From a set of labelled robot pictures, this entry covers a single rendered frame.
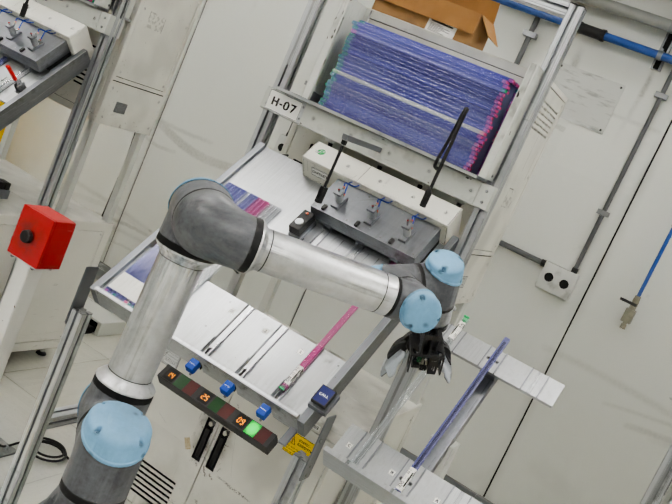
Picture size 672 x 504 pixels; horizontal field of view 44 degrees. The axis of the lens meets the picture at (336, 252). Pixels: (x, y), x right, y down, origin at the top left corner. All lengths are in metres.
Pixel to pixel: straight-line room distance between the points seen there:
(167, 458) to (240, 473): 0.25
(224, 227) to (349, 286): 0.24
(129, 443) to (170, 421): 1.09
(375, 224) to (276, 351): 0.46
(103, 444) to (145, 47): 2.03
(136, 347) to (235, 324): 0.63
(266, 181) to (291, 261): 1.11
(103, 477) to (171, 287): 0.34
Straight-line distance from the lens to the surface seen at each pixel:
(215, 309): 2.17
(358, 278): 1.43
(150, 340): 1.54
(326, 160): 2.42
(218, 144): 4.43
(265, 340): 2.10
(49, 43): 3.02
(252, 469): 2.41
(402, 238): 2.22
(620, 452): 3.77
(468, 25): 2.73
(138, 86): 3.27
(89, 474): 1.48
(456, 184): 2.31
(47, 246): 2.57
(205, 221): 1.37
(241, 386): 2.03
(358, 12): 2.60
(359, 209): 2.31
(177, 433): 2.53
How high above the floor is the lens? 1.41
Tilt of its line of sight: 9 degrees down
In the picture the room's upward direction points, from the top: 24 degrees clockwise
